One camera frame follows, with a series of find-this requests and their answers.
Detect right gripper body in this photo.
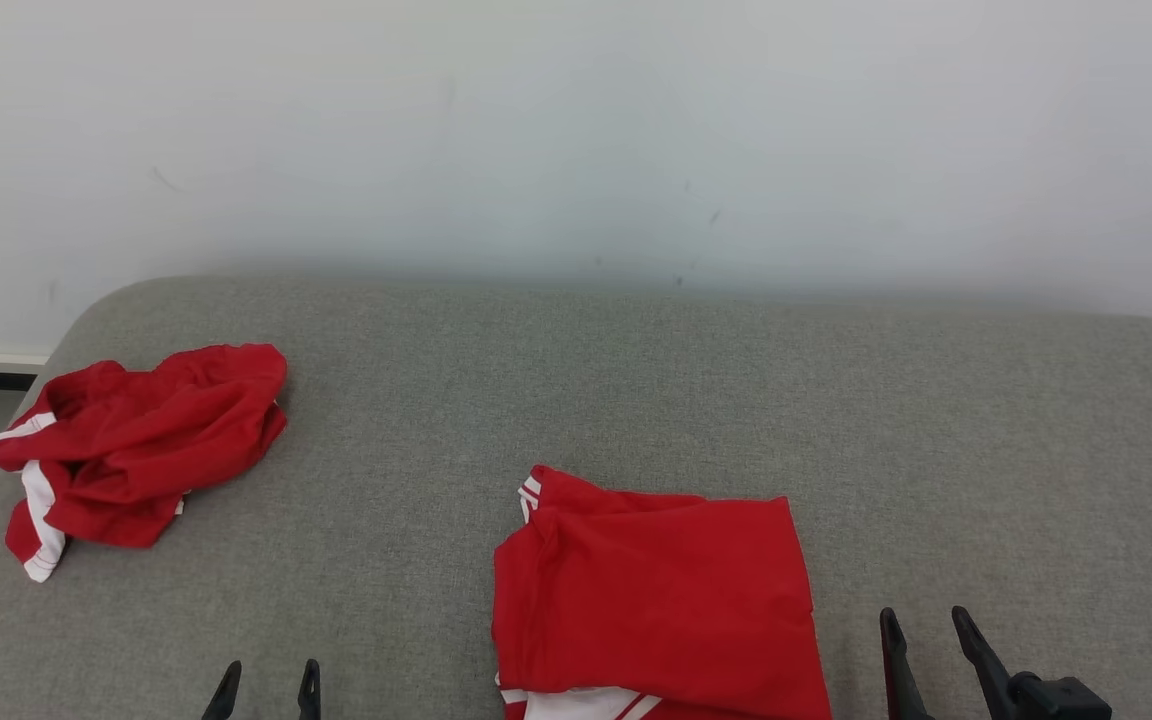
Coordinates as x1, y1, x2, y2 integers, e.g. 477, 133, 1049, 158
1011, 672, 1115, 720

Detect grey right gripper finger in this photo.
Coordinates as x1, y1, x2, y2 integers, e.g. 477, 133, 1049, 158
951, 605, 1022, 720
879, 607, 937, 720

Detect red basketball jersey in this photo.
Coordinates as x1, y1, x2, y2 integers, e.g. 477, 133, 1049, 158
491, 464, 834, 720

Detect red shorts white stripes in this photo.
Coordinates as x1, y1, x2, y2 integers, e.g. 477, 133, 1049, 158
0, 343, 289, 584

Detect grey fabric sofa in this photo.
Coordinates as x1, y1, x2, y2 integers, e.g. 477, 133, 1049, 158
0, 277, 1152, 720

